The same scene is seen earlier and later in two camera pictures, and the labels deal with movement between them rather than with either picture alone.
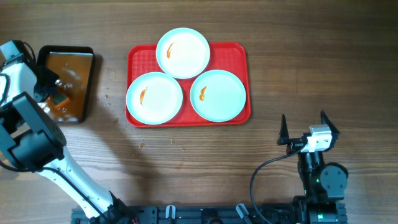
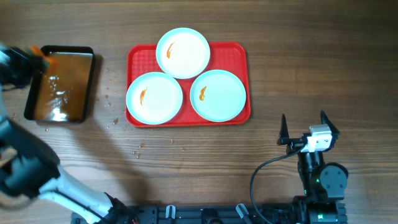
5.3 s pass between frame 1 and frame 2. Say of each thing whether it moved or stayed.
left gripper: moved
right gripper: stayed
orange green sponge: moved
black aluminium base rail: stayed
